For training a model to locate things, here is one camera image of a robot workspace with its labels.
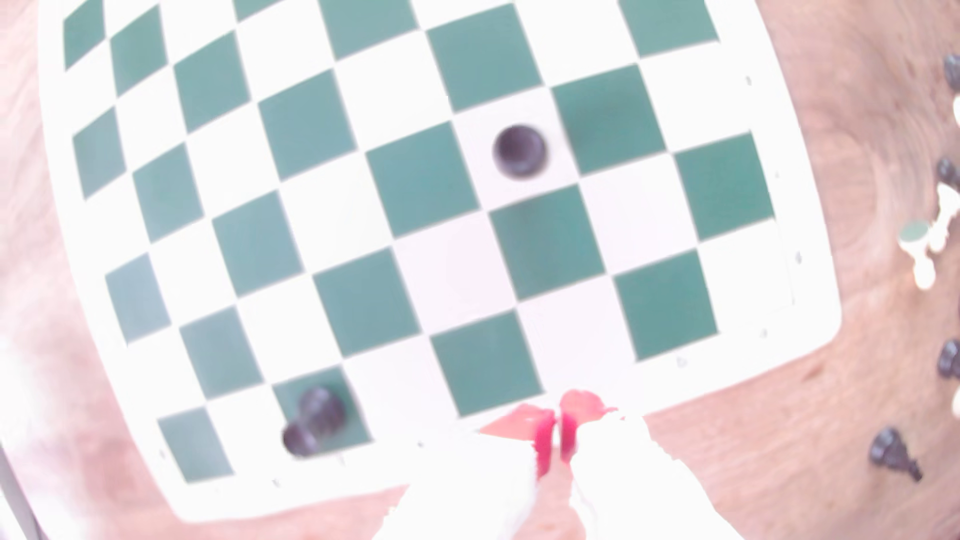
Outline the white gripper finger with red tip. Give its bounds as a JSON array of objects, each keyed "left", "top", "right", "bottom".
[
  {"left": 558, "top": 388, "right": 745, "bottom": 540},
  {"left": 373, "top": 403, "right": 558, "bottom": 540}
]

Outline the black rook chess piece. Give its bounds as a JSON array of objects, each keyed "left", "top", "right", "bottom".
[
  {"left": 492, "top": 124, "right": 549, "bottom": 180},
  {"left": 281, "top": 385, "right": 349, "bottom": 459}
]

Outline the green and white chess mat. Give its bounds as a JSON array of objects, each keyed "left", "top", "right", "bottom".
[{"left": 36, "top": 0, "right": 843, "bottom": 524}]

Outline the white chess piece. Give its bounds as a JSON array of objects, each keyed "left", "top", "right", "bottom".
[{"left": 897, "top": 182, "right": 960, "bottom": 292}]

